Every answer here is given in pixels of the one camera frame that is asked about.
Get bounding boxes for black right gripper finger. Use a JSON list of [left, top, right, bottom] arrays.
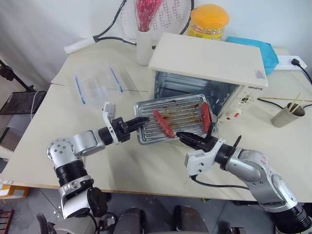
[[180, 138, 199, 148], [176, 131, 203, 142]]

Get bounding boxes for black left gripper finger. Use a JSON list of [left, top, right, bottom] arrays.
[[128, 121, 147, 134], [127, 116, 150, 126]]

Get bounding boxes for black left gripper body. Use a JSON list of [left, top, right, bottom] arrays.
[[111, 117, 132, 144]]

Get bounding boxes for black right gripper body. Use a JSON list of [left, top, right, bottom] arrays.
[[195, 137, 219, 153]]

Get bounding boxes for ribbed metal baking tray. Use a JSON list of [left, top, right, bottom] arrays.
[[133, 94, 213, 146]]

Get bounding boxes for long red sausage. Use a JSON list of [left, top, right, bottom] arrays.
[[153, 109, 175, 139]]

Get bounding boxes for short red sausage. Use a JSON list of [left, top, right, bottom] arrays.
[[200, 102, 211, 134]]

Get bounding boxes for cream toaster oven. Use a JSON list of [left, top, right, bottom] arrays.
[[148, 32, 269, 127]]

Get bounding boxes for clear plastic container blue clips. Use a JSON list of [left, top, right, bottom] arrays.
[[72, 63, 137, 108]]

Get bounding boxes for white cylindrical vase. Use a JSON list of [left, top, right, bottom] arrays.
[[136, 28, 157, 66]]

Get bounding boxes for dark rounded shape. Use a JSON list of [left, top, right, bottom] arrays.
[[117, 207, 147, 234], [172, 205, 211, 234]]

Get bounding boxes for grey chopstick holder cup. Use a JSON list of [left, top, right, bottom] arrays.
[[271, 102, 306, 128]]

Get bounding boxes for long thin wooden stick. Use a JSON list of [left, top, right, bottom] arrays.
[[259, 97, 312, 103]]

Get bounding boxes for black racket white grip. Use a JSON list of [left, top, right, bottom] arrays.
[[63, 0, 196, 55]]

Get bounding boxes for wooden chopsticks pair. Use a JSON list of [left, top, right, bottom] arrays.
[[288, 92, 305, 113]]

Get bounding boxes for black mesh shelf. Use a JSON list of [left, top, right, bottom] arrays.
[[0, 90, 47, 116]]

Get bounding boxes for red dried flower bunch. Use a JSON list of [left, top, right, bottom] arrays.
[[135, 0, 157, 33]]

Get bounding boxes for blue cloth bag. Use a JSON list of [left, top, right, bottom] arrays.
[[225, 36, 279, 75]]

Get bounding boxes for white power strip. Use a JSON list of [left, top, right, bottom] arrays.
[[273, 55, 308, 72]]

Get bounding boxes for yellow jar orange lid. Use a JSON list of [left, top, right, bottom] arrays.
[[187, 3, 230, 41]]

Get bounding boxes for black tripod stand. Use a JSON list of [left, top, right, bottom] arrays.
[[0, 59, 35, 93]]

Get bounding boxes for red metal rack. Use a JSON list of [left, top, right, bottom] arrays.
[[0, 209, 15, 234]]

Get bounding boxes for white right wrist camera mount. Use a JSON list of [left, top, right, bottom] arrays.
[[184, 138, 226, 176]]

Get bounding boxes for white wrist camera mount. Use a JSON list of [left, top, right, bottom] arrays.
[[101, 101, 123, 146], [184, 138, 226, 176]]

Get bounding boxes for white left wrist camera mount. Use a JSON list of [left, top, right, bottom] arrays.
[[101, 101, 123, 146]]

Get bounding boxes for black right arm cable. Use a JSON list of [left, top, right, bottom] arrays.
[[189, 174, 251, 190]]

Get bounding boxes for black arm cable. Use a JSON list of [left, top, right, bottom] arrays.
[[90, 211, 118, 232], [189, 174, 251, 190]]

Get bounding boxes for black oven power cable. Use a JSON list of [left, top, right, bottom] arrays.
[[257, 97, 312, 111]]

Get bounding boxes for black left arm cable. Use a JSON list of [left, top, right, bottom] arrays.
[[90, 211, 118, 232]]

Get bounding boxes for thin white cable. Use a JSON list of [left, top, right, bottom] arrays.
[[30, 90, 44, 120]]

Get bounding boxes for black plug with cable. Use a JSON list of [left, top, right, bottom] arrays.
[[290, 58, 312, 86]]

